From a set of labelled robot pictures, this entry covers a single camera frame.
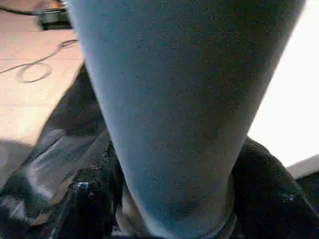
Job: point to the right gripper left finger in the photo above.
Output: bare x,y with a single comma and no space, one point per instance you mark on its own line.
87,199

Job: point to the black mat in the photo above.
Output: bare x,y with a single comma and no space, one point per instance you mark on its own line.
62,124

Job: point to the black floor power strip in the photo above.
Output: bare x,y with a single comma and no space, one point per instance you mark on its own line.
53,18

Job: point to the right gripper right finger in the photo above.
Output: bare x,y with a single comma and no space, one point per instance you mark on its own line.
269,204

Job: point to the white plastic table leg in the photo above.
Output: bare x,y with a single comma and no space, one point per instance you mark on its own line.
174,99

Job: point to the white plastic table top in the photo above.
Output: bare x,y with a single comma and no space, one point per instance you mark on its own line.
286,99

